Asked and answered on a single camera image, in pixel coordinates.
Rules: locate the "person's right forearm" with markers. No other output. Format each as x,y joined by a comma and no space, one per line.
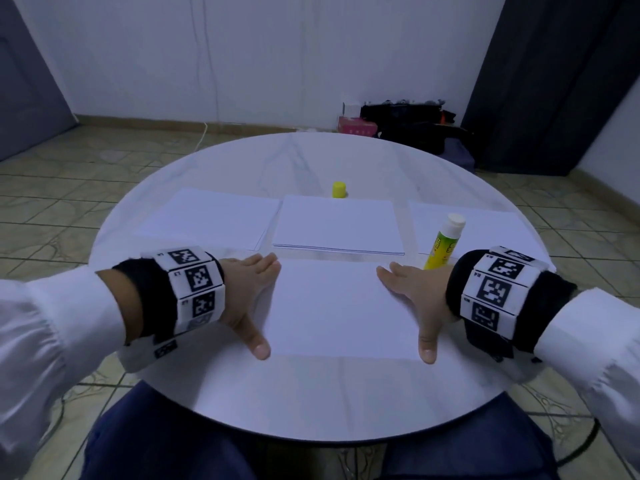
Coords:
600,355

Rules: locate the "person's legs in blue jeans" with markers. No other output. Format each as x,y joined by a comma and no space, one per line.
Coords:
160,440

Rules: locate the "grey door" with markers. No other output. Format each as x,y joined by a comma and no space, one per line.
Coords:
30,75

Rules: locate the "black bag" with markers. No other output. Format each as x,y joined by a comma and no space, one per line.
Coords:
405,123

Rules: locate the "yellow glue stick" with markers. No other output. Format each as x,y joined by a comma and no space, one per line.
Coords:
444,242

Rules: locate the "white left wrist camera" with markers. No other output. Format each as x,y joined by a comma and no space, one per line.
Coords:
150,350

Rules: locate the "black wristband with markers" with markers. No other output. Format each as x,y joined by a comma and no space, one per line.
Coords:
505,300
175,295

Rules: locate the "yellow glue stick cap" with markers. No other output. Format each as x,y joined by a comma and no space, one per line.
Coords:
340,189

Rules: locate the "person's right hand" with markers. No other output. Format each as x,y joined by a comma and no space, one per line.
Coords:
425,295

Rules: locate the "single white paper sheet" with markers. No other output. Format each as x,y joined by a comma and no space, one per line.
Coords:
340,310
340,225

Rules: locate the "pink box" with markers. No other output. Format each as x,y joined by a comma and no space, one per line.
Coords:
357,126

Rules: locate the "person's left hand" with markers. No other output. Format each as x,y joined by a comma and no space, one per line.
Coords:
248,290

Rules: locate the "person's left forearm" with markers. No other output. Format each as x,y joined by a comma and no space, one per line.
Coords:
55,365

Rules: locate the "white paper stack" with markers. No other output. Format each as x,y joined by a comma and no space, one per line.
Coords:
500,230
210,217

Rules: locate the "black wardrobe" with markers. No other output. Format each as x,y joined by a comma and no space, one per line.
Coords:
555,80

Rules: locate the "black right wristband with markers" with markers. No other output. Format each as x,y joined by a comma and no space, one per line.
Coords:
505,300

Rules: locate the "blue suitcase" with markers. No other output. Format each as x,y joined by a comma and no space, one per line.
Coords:
460,153

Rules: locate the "black left wristband with markers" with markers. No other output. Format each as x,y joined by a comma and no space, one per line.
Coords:
175,295

